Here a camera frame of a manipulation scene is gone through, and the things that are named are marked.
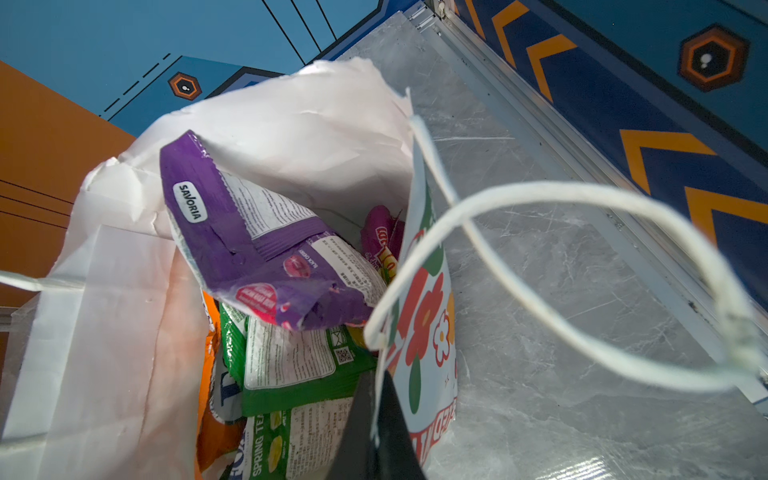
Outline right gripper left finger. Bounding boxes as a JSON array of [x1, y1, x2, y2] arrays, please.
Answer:
[[325, 372, 375, 480]]

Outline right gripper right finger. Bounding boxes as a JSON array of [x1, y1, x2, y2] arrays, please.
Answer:
[[376, 372, 426, 480]]

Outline green white snack bag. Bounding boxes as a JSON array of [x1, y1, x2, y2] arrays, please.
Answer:
[[209, 305, 375, 479]]

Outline orange Fox's candy bag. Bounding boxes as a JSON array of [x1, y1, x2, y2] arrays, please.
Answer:
[[195, 293, 246, 479]]

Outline purple grape candy bag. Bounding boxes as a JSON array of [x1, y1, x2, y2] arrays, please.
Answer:
[[360, 205, 405, 284]]

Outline purple Fox's candy bag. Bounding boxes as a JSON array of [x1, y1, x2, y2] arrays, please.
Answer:
[[159, 131, 386, 331]]

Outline white paper bag with flower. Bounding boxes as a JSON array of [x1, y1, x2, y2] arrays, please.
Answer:
[[1, 58, 766, 479]]

